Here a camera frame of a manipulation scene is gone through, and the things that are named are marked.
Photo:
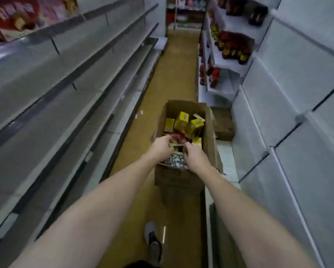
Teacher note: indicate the flat brown cardboard piece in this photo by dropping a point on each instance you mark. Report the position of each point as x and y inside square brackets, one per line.
[222, 124]

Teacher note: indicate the person's left hand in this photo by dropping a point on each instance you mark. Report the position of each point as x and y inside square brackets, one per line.
[160, 149]

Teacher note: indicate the yellow carton box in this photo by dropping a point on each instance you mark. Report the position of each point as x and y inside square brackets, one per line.
[197, 141]
[169, 125]
[181, 121]
[195, 127]

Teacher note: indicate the row of red snack boxes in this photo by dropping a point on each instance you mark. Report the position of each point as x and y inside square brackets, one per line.
[24, 15]

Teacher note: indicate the white metal shelving unit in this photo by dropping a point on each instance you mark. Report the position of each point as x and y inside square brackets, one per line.
[281, 108]

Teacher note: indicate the person's right fingers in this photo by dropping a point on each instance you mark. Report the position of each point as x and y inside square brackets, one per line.
[188, 149]

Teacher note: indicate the person's left forearm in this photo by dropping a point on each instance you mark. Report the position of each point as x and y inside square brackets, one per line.
[80, 214]

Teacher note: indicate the red snack packet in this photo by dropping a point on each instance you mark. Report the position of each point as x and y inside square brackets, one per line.
[178, 138]

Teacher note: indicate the person's left fingers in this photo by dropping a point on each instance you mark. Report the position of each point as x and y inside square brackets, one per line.
[168, 140]

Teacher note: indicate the person's right hand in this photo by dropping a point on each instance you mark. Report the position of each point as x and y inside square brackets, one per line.
[196, 157]

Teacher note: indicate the group of dark sauce bottles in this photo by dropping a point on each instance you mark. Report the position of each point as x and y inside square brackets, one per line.
[246, 8]
[234, 47]

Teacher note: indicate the grey metal shelving unit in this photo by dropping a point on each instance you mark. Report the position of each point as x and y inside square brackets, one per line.
[58, 108]

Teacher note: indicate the person's right forearm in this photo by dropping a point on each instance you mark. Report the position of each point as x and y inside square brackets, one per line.
[248, 220]

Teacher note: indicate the brown cardboard box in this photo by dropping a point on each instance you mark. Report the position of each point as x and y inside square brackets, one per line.
[183, 170]

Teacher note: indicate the group of red bottles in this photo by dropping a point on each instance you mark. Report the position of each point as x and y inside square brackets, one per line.
[210, 72]

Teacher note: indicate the distant shelf with goods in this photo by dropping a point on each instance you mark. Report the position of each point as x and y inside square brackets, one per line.
[188, 12]

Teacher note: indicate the person's foot in sandal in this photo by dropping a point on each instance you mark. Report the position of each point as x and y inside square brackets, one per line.
[153, 242]

